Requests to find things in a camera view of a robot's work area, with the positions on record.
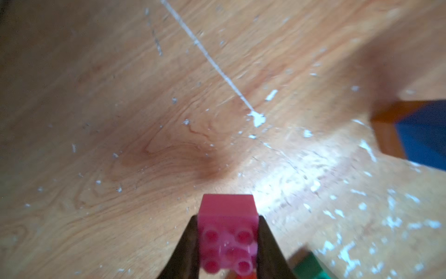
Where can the green long lego brick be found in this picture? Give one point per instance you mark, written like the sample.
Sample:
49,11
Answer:
310,267

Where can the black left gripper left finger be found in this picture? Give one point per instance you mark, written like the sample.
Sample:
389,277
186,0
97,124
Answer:
184,262

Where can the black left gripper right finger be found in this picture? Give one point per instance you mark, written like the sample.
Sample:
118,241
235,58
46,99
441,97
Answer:
271,263

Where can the blue square lego brick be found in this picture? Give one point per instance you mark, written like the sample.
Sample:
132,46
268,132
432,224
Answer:
423,135

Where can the red long lego brick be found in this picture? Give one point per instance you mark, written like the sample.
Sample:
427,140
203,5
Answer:
251,276

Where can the orange square lego brick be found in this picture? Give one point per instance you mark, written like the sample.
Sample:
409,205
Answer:
384,124

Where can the pink square lego brick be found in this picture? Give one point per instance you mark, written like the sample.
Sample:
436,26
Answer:
228,227

